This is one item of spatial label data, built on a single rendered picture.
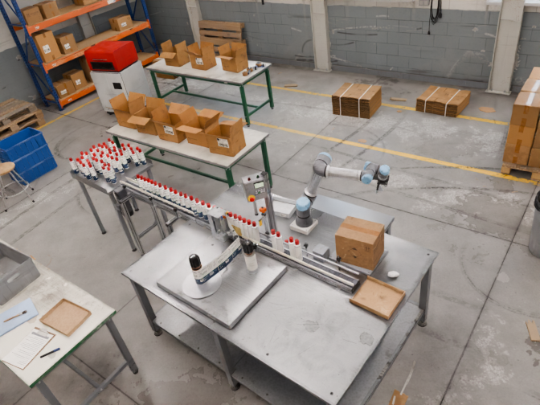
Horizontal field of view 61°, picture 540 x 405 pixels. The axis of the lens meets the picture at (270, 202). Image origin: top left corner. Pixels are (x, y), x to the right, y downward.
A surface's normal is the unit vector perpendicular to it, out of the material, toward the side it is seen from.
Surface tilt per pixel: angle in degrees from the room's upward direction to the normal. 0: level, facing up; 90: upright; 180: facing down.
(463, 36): 90
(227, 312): 0
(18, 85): 90
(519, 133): 90
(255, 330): 0
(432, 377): 0
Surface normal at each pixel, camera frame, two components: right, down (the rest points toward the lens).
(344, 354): -0.14, -0.79
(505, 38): -0.58, 0.55
